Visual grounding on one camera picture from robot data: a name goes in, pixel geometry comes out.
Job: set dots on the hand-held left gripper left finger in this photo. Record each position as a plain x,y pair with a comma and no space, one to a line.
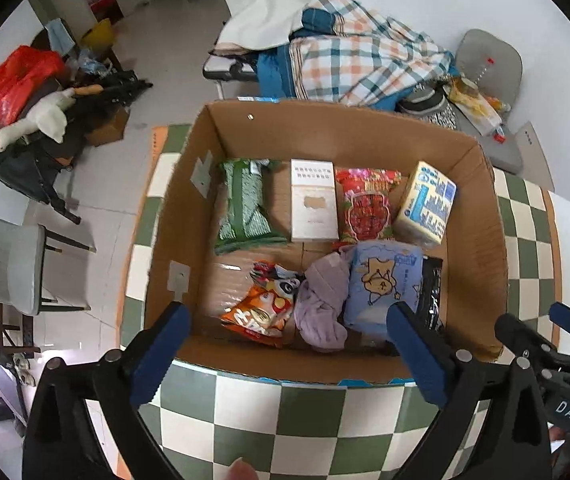
157,355

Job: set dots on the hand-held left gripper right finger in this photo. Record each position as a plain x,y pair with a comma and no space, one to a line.
417,355

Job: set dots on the black packet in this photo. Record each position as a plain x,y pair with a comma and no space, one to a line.
431,290

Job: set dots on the blue tissue pack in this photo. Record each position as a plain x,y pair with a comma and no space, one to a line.
380,285

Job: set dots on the purple cloth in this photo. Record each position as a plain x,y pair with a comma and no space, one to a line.
322,300

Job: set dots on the orange cartoon snack packet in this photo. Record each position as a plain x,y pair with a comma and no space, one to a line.
260,305

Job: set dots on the white and blue box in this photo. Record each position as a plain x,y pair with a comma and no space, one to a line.
427,205

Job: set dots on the red snack packet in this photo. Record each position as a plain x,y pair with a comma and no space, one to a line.
367,207

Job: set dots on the green patterned packet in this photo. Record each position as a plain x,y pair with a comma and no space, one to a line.
245,205

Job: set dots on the person's right hand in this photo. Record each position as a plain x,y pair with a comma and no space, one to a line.
556,441

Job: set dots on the person's left hand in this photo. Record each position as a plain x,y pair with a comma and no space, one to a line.
243,471

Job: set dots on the dark wooden stool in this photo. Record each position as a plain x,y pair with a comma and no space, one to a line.
0,330

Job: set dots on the white board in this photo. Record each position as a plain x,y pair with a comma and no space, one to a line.
535,155

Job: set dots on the grey chair with dark legs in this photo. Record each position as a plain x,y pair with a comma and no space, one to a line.
0,255

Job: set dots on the small red box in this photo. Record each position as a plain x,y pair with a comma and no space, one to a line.
499,135

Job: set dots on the orange drink bottle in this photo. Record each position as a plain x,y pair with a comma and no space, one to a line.
500,105

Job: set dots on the black folded stroller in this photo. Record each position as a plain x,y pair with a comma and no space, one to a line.
25,170

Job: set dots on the small brown cardboard box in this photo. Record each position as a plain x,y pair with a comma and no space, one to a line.
107,127

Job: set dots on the yellow tissue pack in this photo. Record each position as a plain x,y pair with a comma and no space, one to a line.
475,107

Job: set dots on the black and white patterned bag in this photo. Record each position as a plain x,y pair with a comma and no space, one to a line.
427,107

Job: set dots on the white goose plush toy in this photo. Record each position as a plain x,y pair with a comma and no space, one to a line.
47,117

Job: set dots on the clear plastic bottle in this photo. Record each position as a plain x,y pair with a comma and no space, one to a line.
485,72

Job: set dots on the grey padded chair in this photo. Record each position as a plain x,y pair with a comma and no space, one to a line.
495,47

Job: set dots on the plaid blanket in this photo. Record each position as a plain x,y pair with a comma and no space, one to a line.
355,55

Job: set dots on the red plastic bag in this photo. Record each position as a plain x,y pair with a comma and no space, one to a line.
10,85

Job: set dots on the yellow bucket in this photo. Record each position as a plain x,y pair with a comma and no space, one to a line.
99,35

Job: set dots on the light blue towel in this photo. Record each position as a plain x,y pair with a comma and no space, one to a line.
60,35

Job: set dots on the white pillow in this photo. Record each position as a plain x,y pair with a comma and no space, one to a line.
265,17

